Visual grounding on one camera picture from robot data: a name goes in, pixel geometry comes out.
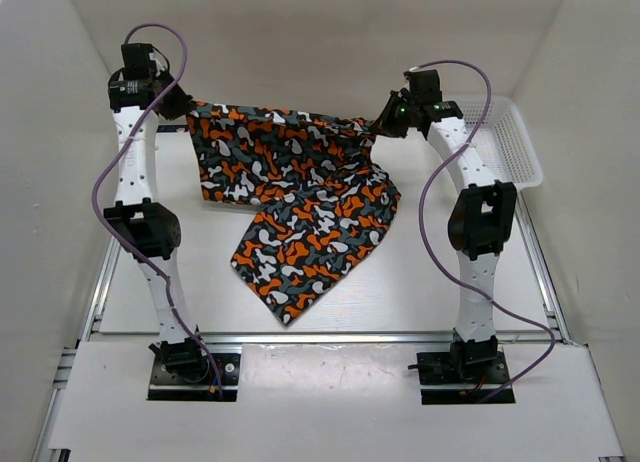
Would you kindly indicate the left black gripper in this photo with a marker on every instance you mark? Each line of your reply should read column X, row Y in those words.
column 178, row 107

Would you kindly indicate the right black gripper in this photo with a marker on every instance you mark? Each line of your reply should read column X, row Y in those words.
column 387, row 123

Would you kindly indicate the orange camouflage shorts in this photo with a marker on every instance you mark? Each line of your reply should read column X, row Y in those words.
column 323, row 204

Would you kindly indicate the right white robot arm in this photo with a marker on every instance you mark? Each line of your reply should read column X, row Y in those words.
column 480, row 223

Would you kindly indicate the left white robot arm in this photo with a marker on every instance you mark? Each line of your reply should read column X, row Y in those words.
column 147, row 225

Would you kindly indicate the blue label sticker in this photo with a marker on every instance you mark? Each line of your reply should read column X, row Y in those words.
column 172, row 128

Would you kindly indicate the white plastic basket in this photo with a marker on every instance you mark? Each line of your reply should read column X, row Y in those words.
column 502, row 141

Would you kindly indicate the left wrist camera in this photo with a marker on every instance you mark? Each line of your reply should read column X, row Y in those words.
column 139, row 62

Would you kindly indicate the aluminium rail left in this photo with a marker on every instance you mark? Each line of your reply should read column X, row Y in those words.
column 101, row 290

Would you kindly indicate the aluminium rail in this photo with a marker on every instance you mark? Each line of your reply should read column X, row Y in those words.
column 542, row 275
column 437, row 337
column 101, row 290

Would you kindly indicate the aluminium rail right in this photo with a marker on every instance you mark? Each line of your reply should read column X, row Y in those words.
column 542, row 275

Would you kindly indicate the aluminium rail front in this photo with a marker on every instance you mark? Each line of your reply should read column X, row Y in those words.
column 437, row 337

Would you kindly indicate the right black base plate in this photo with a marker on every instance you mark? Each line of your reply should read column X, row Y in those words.
column 441, row 383

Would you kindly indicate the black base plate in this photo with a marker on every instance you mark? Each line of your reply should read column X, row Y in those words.
column 200, row 385
column 441, row 383

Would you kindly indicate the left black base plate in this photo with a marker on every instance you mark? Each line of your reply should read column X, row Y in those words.
column 200, row 385

